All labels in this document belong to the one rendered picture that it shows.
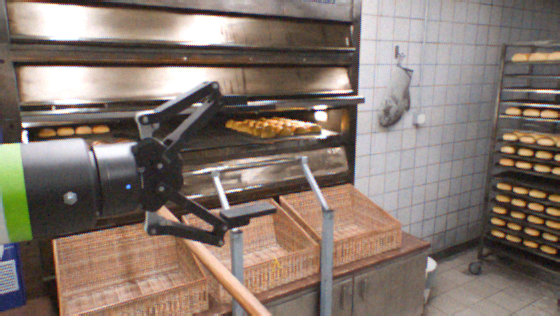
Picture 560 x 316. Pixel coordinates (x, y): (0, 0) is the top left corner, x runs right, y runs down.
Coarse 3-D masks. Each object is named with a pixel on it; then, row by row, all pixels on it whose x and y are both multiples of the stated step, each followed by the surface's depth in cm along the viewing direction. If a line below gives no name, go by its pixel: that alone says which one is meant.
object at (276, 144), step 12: (240, 144) 230; (252, 144) 230; (264, 144) 232; (276, 144) 236; (288, 144) 240; (300, 144) 245; (312, 144) 250; (180, 156) 206; (192, 156) 210; (204, 156) 213; (216, 156) 217
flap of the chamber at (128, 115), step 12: (288, 108) 221; (300, 108) 231; (312, 108) 242; (324, 108) 254; (24, 120) 156; (36, 120) 158; (48, 120) 160; (60, 120) 162; (72, 120) 165; (84, 120) 171; (96, 120) 177; (108, 120) 184
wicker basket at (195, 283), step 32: (64, 256) 182; (96, 256) 188; (128, 256) 195; (160, 256) 202; (192, 256) 183; (64, 288) 181; (96, 288) 187; (128, 288) 189; (160, 288) 190; (192, 288) 168
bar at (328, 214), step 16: (272, 160) 193; (288, 160) 197; (304, 160) 201; (192, 176) 172; (320, 192) 194; (224, 208) 170; (240, 240) 164; (240, 256) 165; (240, 272) 167; (320, 304) 200
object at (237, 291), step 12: (168, 216) 114; (192, 240) 99; (192, 252) 97; (204, 252) 93; (204, 264) 90; (216, 264) 87; (216, 276) 85; (228, 276) 83; (228, 288) 80; (240, 288) 78; (240, 300) 76; (252, 300) 74; (252, 312) 72; (264, 312) 71
